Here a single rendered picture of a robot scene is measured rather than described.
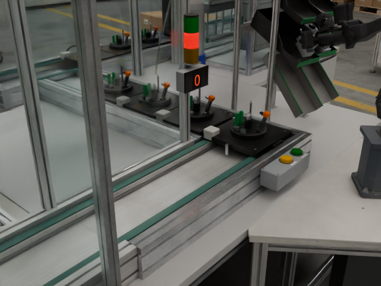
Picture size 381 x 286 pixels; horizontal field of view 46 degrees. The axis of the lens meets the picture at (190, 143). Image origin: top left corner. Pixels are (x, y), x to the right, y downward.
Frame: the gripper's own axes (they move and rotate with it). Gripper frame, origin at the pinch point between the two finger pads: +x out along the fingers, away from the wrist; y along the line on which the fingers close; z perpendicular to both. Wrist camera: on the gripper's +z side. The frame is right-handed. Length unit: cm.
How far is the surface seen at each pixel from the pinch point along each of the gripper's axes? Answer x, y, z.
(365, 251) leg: -39, 24, -64
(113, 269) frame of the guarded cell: -31, 98, -46
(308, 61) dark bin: 2.6, -0.6, -7.7
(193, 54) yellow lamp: 5.3, 48.7, -0.9
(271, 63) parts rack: 12.6, 8.6, -7.3
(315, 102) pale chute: 8.3, -9.2, -24.8
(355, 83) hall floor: 225, -306, -49
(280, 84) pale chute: 12.7, 4.7, -15.7
